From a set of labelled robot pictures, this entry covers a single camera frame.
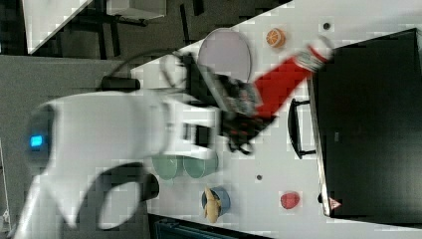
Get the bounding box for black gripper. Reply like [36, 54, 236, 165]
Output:
[182, 53, 276, 154]

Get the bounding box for red plush ketchup bottle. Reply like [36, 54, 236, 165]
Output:
[253, 36, 333, 119]

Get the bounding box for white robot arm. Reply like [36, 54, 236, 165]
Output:
[8, 54, 270, 239]

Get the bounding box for black toaster oven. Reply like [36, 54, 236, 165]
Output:
[311, 29, 422, 227]

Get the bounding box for green cup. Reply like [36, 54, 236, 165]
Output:
[183, 154, 219, 178]

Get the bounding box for blue bowl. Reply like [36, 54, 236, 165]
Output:
[201, 186, 231, 216]

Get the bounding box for green perforated colander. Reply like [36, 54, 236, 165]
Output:
[152, 155, 183, 180]

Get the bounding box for orange slice toy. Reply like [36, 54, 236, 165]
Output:
[266, 28, 286, 48]

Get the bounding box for red plush strawberry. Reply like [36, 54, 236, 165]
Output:
[281, 192, 301, 209]

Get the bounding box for tan plush toy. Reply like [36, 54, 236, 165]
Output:
[204, 187, 221, 223]

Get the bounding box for white side table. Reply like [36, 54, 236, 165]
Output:
[21, 0, 94, 54]

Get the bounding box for black oven door handle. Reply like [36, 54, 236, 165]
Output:
[288, 99, 316, 159]

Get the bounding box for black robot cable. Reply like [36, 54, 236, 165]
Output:
[108, 49, 187, 91]

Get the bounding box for black cylinder post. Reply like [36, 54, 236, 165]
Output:
[100, 76, 140, 93]

